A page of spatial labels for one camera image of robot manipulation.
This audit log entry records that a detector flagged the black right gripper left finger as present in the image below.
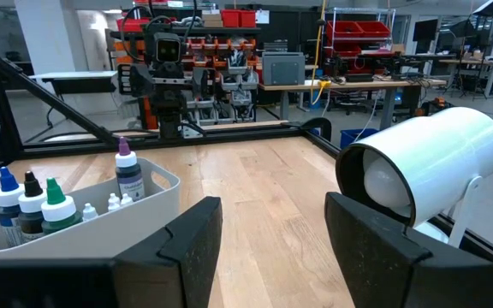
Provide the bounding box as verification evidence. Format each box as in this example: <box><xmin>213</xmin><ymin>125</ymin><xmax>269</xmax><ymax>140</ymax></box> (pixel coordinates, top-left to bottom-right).
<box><xmin>113</xmin><ymin>196</ymin><xmax>223</xmax><ymax>308</ymax></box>

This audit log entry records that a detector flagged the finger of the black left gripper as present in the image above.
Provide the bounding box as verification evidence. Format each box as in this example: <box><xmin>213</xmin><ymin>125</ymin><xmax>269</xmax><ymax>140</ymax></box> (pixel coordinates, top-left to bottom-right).
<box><xmin>129</xmin><ymin>64</ymin><xmax>156</xmax><ymax>98</ymax></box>
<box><xmin>190</xmin><ymin>67</ymin><xmax>211</xmax><ymax>100</ymax></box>

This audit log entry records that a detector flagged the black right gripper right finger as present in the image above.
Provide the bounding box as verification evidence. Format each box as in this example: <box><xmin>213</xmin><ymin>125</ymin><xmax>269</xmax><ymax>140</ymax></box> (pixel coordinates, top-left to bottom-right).
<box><xmin>324</xmin><ymin>191</ymin><xmax>493</xmax><ymax>308</ymax></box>

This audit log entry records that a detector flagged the light grey plastic bin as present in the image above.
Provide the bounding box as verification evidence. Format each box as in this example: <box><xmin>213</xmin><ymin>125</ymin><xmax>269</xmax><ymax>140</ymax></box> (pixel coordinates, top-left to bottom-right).
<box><xmin>0</xmin><ymin>157</ymin><xmax>182</xmax><ymax>261</ymax></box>

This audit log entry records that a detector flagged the purple-capped food coloring bottle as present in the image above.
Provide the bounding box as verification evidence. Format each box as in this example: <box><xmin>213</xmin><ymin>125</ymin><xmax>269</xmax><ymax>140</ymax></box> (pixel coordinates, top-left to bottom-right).
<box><xmin>114</xmin><ymin>136</ymin><xmax>146</xmax><ymax>202</ymax></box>

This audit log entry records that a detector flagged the green-capped food coloring bottle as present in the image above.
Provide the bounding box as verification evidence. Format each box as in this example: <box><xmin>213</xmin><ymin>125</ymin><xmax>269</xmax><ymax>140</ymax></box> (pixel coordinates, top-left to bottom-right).
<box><xmin>39</xmin><ymin>177</ymin><xmax>83</xmax><ymax>235</ymax></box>

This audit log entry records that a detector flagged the black-capped food coloring bottle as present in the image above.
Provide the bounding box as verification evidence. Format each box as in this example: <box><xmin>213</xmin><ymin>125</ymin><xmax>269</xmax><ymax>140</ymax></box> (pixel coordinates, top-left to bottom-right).
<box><xmin>17</xmin><ymin>170</ymin><xmax>47</xmax><ymax>243</ymax></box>

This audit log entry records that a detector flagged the blue-capped food coloring bottle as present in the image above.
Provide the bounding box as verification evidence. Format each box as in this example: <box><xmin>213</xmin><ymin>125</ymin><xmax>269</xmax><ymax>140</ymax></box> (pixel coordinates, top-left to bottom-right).
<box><xmin>0</xmin><ymin>166</ymin><xmax>26</xmax><ymax>248</ymax></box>

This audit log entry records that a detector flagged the grey top table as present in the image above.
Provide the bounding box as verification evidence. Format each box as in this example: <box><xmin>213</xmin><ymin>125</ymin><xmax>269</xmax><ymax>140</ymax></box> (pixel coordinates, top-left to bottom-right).
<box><xmin>27</xmin><ymin>70</ymin><xmax>119</xmax><ymax>96</ymax></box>

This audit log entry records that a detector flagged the red storage bin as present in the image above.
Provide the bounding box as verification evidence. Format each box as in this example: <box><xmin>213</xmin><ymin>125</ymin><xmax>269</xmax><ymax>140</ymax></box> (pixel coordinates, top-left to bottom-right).
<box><xmin>221</xmin><ymin>9</ymin><xmax>241</xmax><ymax>28</ymax></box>
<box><xmin>357</xmin><ymin>20</ymin><xmax>391</xmax><ymax>39</ymax></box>
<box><xmin>326</xmin><ymin>20</ymin><xmax>364</xmax><ymax>42</ymax></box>
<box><xmin>240</xmin><ymin>9</ymin><xmax>257</xmax><ymax>28</ymax></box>

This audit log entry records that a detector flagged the grey metal box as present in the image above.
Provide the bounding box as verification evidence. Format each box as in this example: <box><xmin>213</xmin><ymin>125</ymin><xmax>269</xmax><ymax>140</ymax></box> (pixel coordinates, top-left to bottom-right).
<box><xmin>262</xmin><ymin>50</ymin><xmax>306</xmax><ymax>86</ymax></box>

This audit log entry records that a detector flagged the wooden workbench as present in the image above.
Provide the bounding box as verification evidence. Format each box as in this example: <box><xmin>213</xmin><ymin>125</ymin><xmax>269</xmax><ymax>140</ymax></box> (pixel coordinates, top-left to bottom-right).
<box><xmin>258</xmin><ymin>76</ymin><xmax>448</xmax><ymax>132</ymax></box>

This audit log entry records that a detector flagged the blue plastic bin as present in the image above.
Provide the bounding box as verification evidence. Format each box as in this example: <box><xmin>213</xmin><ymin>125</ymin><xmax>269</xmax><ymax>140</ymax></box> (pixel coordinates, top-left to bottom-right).
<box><xmin>339</xmin><ymin>127</ymin><xmax>380</xmax><ymax>150</ymax></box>

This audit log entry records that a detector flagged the white-legged table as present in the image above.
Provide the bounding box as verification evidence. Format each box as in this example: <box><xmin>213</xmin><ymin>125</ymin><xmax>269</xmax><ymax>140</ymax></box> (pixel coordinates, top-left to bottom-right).
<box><xmin>437</xmin><ymin>57</ymin><xmax>493</xmax><ymax>98</ymax></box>

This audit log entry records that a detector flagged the black monitor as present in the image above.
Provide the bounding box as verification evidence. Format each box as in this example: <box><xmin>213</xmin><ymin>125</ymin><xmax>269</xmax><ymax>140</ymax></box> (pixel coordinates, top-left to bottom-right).
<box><xmin>412</xmin><ymin>19</ymin><xmax>439</xmax><ymax>43</ymax></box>

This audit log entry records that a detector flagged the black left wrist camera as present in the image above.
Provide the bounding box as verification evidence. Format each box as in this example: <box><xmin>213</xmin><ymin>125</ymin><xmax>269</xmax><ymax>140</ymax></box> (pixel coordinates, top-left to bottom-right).
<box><xmin>154</xmin><ymin>32</ymin><xmax>184</xmax><ymax>65</ymax></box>

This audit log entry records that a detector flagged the yellow hanging cable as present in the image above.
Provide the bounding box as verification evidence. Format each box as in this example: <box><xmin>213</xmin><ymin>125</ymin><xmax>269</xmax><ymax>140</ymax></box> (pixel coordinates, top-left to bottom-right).
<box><xmin>309</xmin><ymin>0</ymin><xmax>332</xmax><ymax>106</ymax></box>

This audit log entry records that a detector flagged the white cable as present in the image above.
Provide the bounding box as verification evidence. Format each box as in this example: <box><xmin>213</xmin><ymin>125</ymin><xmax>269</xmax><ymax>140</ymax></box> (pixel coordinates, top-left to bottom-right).
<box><xmin>353</xmin><ymin>87</ymin><xmax>380</xmax><ymax>142</ymax></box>

